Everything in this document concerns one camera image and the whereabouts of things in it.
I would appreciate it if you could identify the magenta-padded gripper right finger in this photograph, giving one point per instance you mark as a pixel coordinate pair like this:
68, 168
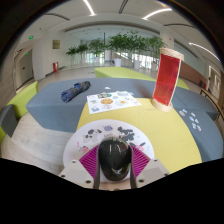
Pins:
141, 163

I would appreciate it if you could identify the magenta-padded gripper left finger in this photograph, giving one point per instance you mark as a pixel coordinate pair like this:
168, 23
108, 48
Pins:
88, 163

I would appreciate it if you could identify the black computer mouse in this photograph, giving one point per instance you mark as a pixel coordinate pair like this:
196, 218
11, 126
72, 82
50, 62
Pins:
115, 160

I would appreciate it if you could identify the round white printed mouse pad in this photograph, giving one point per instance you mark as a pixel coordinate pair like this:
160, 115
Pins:
106, 130

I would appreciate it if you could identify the small paper sticker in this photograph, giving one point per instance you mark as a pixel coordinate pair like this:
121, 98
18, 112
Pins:
198, 128
184, 110
193, 114
182, 113
191, 118
197, 121
194, 125

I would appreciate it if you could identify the white sticker sheet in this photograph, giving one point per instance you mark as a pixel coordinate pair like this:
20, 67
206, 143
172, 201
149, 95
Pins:
113, 101

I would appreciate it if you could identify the dark blue folded umbrella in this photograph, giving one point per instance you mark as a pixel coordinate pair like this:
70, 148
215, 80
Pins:
75, 91

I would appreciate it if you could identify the lime green bench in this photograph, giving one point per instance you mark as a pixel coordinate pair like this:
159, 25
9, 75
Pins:
23, 98
120, 72
182, 84

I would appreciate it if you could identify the grey upholstered pouf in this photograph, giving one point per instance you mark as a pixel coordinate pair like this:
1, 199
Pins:
7, 120

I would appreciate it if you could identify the red fire extinguisher box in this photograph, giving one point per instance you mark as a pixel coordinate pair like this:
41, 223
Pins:
55, 66

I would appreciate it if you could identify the row of potted plants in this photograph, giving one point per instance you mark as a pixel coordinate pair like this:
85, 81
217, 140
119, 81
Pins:
120, 41

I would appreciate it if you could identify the green exit sign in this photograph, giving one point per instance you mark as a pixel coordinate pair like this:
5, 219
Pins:
31, 37

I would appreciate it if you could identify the ceiling strip lights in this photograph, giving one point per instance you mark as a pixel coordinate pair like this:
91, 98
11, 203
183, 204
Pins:
88, 6

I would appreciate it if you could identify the brass wall plaque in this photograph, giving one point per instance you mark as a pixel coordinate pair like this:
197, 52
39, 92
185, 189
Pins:
56, 44

